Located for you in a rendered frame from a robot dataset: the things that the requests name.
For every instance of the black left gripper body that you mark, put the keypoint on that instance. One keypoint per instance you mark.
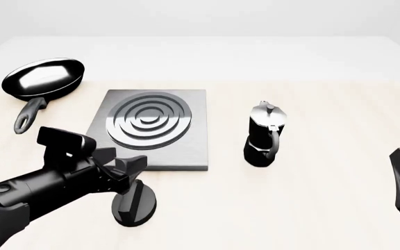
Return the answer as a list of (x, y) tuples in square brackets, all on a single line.
[(111, 182)]

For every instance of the black frying pan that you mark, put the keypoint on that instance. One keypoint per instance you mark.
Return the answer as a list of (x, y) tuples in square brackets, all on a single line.
[(43, 78)]

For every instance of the flat grey stove plate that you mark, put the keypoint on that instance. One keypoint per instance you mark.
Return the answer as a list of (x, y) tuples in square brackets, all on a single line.
[(186, 135)]

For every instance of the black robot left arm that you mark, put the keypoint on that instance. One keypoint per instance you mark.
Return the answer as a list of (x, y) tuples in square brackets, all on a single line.
[(40, 185)]

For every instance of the round black stove knob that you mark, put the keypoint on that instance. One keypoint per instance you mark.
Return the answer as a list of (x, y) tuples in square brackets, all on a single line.
[(135, 205)]

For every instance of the black and silver moka pot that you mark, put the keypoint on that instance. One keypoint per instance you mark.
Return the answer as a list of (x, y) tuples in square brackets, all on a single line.
[(260, 138)]

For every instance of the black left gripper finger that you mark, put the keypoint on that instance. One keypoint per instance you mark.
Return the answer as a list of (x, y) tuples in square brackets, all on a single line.
[(105, 155), (132, 165)]

